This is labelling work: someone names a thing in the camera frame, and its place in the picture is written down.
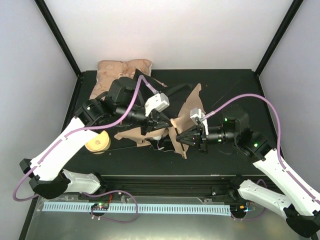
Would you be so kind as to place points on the right black frame post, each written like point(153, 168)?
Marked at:
point(280, 32)

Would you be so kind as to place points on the black frame post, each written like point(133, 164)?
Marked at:
point(280, 32)
point(48, 17)

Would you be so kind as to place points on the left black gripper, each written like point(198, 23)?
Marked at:
point(153, 122)

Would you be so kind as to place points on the light blue slotted cable duct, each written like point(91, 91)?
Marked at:
point(140, 208)

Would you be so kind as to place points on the floral beige cushion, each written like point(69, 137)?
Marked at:
point(110, 70)

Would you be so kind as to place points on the yellow pet bowl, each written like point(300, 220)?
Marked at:
point(99, 144)

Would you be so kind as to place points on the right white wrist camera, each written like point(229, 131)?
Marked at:
point(198, 117)

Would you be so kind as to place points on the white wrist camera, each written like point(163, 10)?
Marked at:
point(158, 102)
point(198, 117)

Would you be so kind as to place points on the small green circuit board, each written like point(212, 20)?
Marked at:
point(100, 206)

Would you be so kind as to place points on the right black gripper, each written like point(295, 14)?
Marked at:
point(201, 142)

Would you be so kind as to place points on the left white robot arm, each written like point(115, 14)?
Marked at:
point(133, 101)

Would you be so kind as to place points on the beige fabric pet tent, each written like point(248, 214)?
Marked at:
point(183, 97)

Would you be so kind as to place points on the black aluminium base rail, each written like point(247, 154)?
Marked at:
point(217, 188)

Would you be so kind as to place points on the left black frame post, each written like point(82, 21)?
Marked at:
point(48, 17)

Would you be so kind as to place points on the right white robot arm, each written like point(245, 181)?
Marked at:
point(298, 203)

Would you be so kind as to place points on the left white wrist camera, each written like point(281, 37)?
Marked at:
point(158, 102)

